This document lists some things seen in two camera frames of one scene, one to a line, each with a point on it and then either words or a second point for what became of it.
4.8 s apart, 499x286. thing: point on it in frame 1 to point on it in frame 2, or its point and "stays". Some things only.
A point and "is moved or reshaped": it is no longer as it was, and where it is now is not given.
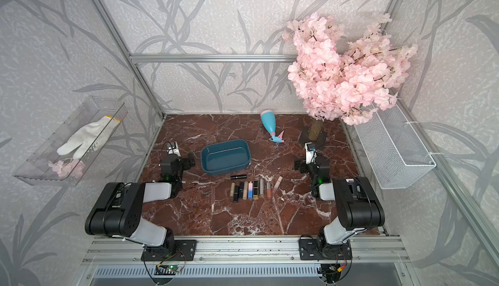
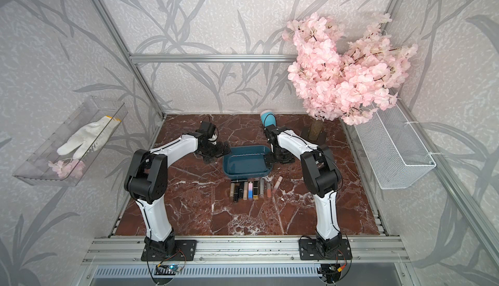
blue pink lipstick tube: [250, 190] stays
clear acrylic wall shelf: [65, 158] stays
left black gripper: [186, 165] to [221, 151]
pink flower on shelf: [67, 167] stays
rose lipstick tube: [268, 190] stays
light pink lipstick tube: [277, 183] stays
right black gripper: [303, 163] to [287, 158]
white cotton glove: [89, 137] stays
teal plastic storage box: [225, 157] is moved or reshaped
